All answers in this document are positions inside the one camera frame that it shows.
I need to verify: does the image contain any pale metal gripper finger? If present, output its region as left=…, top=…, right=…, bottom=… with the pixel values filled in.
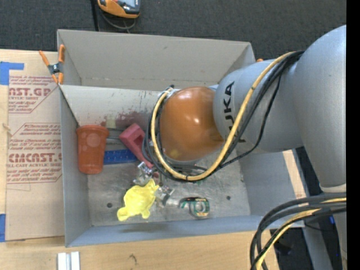
left=156, top=186, right=176, bottom=208
left=132, top=161, right=155, bottom=186

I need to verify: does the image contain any blue flat strip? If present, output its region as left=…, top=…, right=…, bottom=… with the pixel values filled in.
left=103, top=148, right=139, bottom=165

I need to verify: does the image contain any yellow toy animal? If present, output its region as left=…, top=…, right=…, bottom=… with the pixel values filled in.
left=116, top=178, right=160, bottom=222

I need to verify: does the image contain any red-brown flat block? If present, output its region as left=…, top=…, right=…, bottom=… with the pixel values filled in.
left=118, top=123, right=155, bottom=169

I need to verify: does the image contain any green and black tape dispenser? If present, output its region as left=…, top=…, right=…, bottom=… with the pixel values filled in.
left=178, top=196, right=211, bottom=218

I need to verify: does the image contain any orange plastic cup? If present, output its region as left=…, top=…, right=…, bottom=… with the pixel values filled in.
left=75, top=124, right=110, bottom=175

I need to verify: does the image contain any grey metal bin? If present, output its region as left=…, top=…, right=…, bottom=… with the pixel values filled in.
left=56, top=29, right=306, bottom=248

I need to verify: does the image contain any brown cardboard board red print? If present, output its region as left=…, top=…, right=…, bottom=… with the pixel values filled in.
left=0, top=48, right=67, bottom=243

